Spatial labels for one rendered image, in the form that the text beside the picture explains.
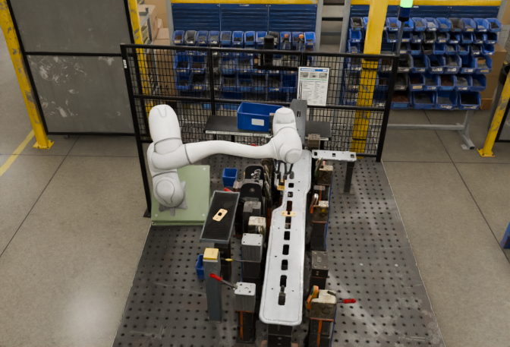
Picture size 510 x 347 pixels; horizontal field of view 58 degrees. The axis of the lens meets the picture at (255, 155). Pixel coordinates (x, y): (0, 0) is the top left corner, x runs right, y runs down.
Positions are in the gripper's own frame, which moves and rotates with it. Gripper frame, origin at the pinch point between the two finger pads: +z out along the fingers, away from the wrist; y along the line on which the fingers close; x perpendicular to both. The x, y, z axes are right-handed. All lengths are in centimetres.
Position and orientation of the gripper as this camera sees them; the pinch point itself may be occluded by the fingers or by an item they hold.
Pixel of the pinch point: (281, 178)
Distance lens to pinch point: 238.6
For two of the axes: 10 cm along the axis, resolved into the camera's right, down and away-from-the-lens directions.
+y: 9.8, 1.0, -1.4
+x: 1.8, -6.0, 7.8
